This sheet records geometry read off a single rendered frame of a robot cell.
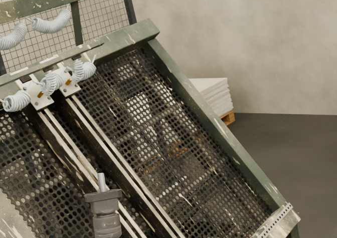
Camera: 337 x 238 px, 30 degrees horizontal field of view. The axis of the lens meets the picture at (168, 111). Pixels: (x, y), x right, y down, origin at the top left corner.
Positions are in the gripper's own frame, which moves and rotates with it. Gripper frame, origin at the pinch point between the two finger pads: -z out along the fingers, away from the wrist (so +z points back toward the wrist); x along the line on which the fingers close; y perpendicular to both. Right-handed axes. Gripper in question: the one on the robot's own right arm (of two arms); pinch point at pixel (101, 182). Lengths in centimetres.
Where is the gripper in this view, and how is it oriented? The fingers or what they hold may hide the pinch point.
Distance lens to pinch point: 207.5
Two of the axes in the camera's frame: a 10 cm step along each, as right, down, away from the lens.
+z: 1.3, 9.9, 0.0
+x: -9.3, 1.2, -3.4
